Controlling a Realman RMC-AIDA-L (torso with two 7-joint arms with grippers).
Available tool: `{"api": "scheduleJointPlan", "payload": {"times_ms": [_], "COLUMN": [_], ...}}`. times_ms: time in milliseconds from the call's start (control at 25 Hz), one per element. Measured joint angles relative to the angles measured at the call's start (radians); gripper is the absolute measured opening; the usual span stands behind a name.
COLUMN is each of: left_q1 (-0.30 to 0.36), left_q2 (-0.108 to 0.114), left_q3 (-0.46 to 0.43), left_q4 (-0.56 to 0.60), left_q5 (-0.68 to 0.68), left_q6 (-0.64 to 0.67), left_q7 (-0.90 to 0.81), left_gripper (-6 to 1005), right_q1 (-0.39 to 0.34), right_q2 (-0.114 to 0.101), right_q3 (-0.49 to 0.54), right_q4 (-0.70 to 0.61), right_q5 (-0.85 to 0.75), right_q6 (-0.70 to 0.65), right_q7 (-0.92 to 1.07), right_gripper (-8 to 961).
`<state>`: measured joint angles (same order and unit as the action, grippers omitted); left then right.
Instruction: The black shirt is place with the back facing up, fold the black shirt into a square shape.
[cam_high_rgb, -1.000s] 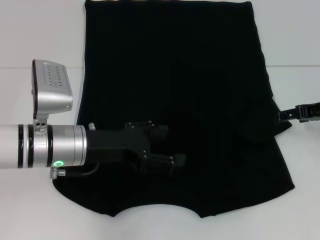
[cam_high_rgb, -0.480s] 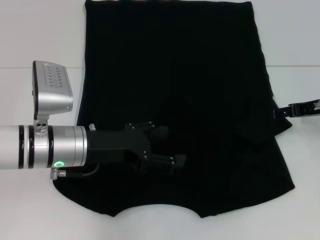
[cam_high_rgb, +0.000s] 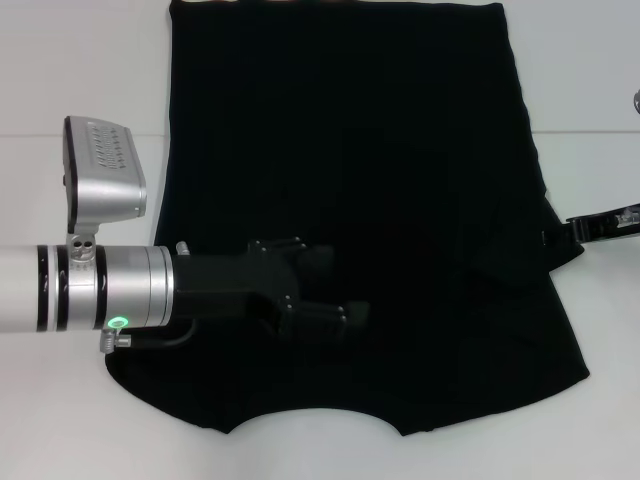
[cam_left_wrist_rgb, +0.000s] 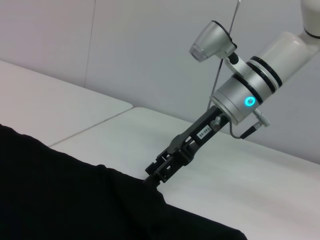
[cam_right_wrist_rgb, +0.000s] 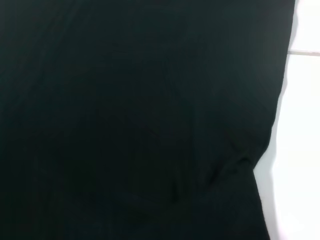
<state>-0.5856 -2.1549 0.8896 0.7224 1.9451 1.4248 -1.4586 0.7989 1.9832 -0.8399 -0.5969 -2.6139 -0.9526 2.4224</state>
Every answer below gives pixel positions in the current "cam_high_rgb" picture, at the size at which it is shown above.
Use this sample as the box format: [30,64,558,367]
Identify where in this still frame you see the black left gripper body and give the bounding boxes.
[172,238,307,342]

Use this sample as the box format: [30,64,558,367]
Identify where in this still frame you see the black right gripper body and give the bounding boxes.
[574,201,640,246]

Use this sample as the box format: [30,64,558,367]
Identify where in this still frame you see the black t-shirt with beige print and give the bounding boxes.
[103,0,594,437]

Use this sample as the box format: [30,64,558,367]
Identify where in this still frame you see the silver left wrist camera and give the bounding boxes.
[62,115,149,262]

